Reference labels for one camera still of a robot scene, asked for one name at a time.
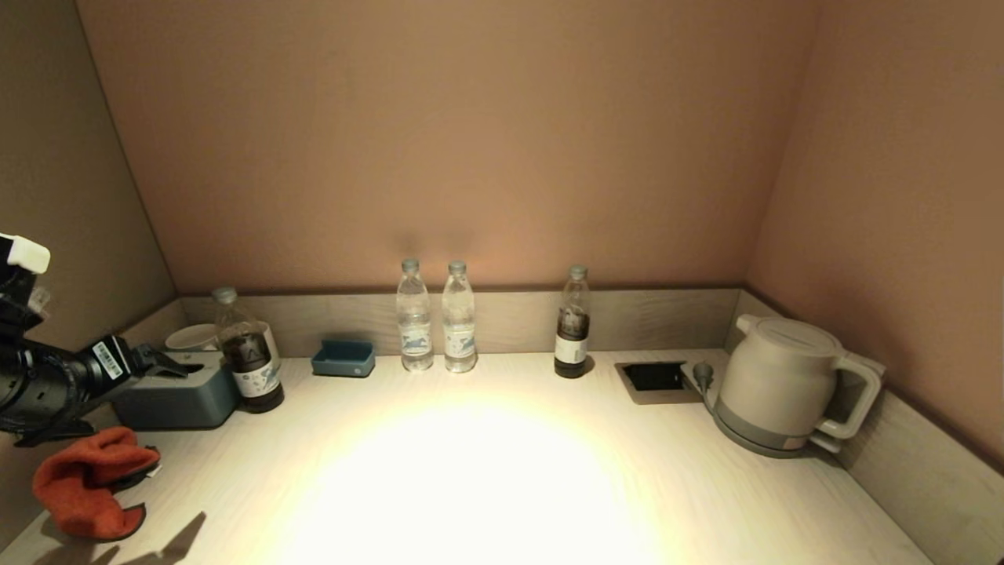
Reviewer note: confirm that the black recessed power socket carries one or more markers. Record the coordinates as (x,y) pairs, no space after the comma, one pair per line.
(657,378)

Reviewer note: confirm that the small blue tray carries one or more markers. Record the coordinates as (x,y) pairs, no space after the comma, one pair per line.
(343,361)

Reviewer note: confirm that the white cup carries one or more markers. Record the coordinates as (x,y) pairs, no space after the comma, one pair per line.
(192,337)

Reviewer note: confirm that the cream electric kettle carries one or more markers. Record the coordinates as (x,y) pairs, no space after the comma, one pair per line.
(780,377)

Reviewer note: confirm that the dark drink bottle white label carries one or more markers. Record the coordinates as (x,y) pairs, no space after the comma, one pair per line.
(573,337)

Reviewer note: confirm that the orange microfibre cloth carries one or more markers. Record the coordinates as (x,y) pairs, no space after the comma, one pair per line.
(86,486)

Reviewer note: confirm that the clear water bottle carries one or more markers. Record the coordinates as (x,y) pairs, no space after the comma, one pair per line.
(460,329)
(415,329)

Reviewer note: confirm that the grey kettle plug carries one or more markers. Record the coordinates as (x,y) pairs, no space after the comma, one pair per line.
(703,374)

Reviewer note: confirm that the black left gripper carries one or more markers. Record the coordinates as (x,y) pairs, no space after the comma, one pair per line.
(55,384)

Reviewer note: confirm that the dark drink bottle patterned label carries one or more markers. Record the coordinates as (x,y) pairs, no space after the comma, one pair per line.
(252,369)

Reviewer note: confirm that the grey kettle base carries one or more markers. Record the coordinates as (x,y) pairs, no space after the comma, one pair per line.
(753,443)

